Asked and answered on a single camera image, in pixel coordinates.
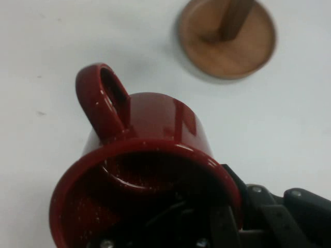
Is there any wooden mug tree stand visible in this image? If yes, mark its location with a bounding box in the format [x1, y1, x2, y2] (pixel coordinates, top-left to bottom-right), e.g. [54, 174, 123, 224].
[177, 0, 277, 81]

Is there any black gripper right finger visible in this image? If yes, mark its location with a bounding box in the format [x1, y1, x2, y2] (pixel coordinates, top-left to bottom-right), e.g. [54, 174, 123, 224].
[221, 163, 331, 248]

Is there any red ceramic mug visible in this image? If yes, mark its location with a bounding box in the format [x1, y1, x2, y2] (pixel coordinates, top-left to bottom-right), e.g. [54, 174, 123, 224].
[49, 63, 245, 248]

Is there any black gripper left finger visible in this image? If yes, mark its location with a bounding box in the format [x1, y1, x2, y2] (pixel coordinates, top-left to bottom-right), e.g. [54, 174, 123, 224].
[85, 196, 243, 248]

